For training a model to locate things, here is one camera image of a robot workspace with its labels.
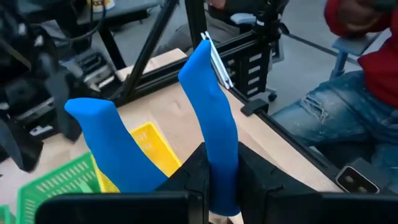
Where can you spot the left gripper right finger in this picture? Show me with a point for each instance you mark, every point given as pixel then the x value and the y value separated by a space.
pixel 258 180

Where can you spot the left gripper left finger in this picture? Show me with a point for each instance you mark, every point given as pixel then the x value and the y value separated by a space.
pixel 196 174

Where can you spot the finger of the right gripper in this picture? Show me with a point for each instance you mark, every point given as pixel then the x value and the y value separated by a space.
pixel 17 147
pixel 62 102

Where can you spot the yellow plastic basket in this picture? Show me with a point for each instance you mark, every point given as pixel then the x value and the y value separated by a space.
pixel 152 146

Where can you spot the green plastic basket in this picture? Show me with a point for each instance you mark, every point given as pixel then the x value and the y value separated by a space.
pixel 62 183
pixel 4 215

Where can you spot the black table clamp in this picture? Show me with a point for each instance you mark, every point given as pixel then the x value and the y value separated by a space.
pixel 253 107

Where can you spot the silver aluminium extrusion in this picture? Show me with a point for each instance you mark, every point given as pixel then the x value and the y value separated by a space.
pixel 217 62

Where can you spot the black slotted stand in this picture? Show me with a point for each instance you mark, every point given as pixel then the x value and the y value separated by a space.
pixel 256 65

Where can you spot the person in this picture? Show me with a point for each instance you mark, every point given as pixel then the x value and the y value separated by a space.
pixel 357 118

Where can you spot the grey office chair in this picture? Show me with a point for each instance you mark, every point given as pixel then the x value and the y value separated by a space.
pixel 354 45

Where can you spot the black table-level camera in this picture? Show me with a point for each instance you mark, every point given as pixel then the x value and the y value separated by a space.
pixel 357 180

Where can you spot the black table frame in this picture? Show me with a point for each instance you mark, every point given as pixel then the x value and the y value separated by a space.
pixel 148 53

